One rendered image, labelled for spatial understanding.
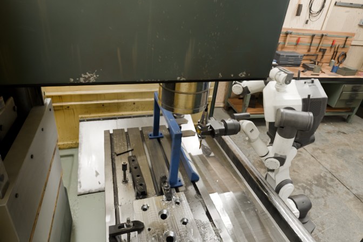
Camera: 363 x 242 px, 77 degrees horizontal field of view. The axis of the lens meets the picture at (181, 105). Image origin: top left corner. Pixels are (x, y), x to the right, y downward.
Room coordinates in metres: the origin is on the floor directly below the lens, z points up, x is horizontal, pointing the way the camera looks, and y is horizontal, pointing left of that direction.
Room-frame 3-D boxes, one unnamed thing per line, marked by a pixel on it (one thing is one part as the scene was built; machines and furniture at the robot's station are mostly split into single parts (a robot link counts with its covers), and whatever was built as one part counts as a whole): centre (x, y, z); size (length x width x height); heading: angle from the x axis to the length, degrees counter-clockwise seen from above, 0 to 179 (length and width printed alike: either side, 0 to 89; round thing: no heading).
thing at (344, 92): (3.54, -1.86, 0.71); 2.21 x 0.95 x 1.43; 105
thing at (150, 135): (1.29, 0.16, 1.05); 0.10 x 0.05 x 0.30; 110
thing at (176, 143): (0.88, 0.00, 1.05); 0.10 x 0.05 x 0.30; 110
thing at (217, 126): (1.02, -0.21, 1.19); 0.13 x 0.12 x 0.10; 20
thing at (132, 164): (0.87, 0.19, 0.93); 0.26 x 0.05 x 0.06; 25
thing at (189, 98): (0.65, 0.00, 1.55); 0.16 x 0.16 x 0.12
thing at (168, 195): (0.76, 0.03, 0.97); 0.13 x 0.03 x 0.15; 20
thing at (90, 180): (1.27, 0.22, 0.75); 0.89 x 0.70 x 0.26; 110
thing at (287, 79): (1.18, -0.53, 1.44); 0.09 x 0.06 x 0.08; 19
